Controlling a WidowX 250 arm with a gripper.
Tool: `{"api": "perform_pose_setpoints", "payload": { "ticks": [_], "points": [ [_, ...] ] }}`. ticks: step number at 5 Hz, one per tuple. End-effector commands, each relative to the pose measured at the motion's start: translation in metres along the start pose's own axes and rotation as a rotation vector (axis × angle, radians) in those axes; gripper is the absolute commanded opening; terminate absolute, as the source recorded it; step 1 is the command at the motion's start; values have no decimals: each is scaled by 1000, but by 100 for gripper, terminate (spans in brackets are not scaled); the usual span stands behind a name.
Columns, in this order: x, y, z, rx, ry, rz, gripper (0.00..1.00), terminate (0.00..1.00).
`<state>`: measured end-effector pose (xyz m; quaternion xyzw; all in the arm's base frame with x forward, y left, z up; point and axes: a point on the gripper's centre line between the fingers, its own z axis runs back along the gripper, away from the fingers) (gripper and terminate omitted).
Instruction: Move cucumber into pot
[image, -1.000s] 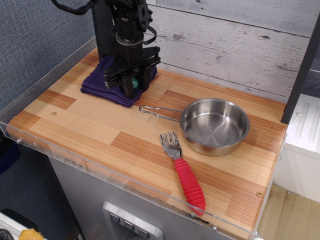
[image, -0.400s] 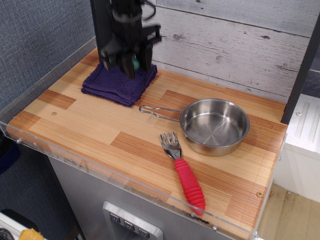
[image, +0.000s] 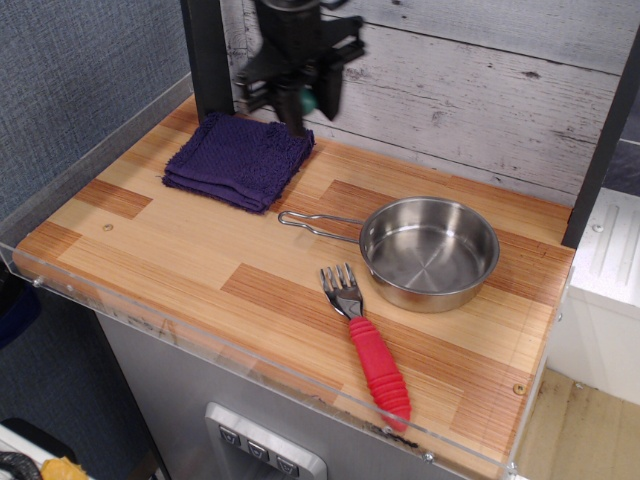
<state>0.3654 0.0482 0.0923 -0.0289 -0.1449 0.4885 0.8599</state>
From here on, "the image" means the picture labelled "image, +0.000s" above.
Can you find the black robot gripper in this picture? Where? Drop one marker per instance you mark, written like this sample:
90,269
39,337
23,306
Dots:
299,48

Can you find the green toy cucumber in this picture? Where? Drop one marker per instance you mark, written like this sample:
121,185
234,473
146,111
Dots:
309,101

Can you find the stainless steel pot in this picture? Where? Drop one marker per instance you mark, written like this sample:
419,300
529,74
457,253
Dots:
423,254

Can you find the purple folded cloth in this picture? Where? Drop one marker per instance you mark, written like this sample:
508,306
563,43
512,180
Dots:
242,162

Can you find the clear acrylic guard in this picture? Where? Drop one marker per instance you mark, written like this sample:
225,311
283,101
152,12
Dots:
107,233

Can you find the grey toy fridge cabinet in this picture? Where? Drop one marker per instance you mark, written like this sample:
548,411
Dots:
302,384

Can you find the silver dispenser button panel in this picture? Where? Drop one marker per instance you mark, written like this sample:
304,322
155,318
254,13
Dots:
263,445

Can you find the white side cabinet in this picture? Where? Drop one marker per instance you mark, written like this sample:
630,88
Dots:
596,338

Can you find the black yellow object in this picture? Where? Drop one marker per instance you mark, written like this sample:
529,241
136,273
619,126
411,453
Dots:
28,452

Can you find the dark grey left post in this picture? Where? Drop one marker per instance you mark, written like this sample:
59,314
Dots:
206,45

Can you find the dark grey post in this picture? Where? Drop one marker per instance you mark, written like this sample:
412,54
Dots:
206,45
613,127

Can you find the red handled fork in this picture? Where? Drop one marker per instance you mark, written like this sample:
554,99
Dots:
384,379

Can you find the dark grey right post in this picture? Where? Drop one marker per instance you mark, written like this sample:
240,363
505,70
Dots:
613,127

